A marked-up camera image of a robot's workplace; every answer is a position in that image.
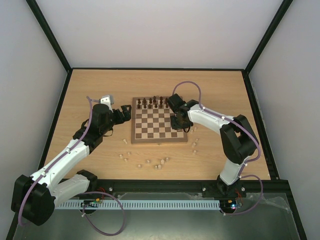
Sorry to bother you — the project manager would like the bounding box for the controller board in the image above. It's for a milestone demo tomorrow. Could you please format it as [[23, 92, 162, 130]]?
[[219, 199, 243, 210], [80, 198, 103, 208]]

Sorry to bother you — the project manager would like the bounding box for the left controller board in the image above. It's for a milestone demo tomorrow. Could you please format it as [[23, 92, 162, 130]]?
[[80, 198, 103, 208]]

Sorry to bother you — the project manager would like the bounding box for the white slotted cable duct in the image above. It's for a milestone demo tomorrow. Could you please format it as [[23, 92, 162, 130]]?
[[57, 199, 221, 211]]

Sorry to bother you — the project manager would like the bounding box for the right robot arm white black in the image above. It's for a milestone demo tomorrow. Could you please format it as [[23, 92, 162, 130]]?
[[165, 93, 261, 196]]

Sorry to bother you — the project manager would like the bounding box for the right controller board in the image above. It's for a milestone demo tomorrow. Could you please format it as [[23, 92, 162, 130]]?
[[219, 199, 243, 210]]

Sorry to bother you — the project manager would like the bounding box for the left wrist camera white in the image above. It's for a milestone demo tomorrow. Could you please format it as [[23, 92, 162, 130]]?
[[100, 94, 114, 106]]

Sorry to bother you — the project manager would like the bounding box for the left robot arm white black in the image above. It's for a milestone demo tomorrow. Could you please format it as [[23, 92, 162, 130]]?
[[11, 103, 132, 226]]

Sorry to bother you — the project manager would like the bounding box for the black cage frame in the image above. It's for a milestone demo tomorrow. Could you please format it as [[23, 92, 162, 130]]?
[[4, 0, 308, 240]]

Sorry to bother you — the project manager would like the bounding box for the wooden chess board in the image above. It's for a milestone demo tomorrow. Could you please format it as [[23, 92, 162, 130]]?
[[131, 95, 188, 145]]

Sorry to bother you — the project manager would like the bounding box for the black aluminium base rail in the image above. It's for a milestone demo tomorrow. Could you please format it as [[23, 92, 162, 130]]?
[[94, 179, 293, 199]]

